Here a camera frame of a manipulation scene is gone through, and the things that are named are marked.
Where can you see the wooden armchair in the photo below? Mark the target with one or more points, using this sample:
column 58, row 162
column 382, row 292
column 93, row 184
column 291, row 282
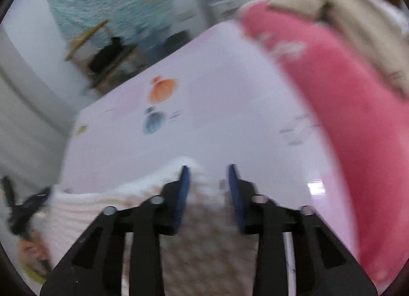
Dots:
column 108, row 67

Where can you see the beige white houndstooth coat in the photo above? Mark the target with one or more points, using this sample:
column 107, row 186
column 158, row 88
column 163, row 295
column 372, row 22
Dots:
column 206, row 256

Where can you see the pink floral blanket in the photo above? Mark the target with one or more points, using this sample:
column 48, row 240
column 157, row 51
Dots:
column 366, row 122

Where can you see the green sleeve forearm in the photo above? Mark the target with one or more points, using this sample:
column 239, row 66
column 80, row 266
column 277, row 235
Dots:
column 30, row 273

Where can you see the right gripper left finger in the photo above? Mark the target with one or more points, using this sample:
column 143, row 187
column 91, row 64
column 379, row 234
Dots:
column 122, row 244

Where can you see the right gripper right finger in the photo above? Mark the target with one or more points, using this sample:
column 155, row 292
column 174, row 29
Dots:
column 298, row 253

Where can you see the lilac bed sheet mattress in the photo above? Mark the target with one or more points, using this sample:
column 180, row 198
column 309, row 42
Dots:
column 219, row 100

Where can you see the left hand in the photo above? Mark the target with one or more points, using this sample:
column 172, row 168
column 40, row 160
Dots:
column 34, row 254

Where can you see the white curtain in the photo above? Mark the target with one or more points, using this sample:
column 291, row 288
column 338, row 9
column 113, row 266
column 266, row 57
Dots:
column 35, row 123

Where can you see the pile of beige clothes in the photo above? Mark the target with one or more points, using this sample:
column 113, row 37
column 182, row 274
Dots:
column 375, row 28

